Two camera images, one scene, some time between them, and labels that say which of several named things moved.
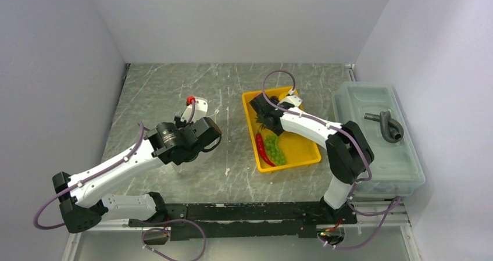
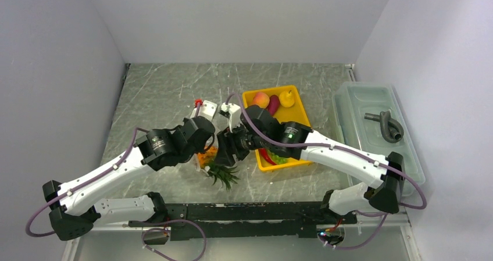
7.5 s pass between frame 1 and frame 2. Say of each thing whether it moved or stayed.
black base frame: stayed
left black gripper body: stayed
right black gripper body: moved
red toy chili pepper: stayed
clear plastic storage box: stayed
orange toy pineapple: moved
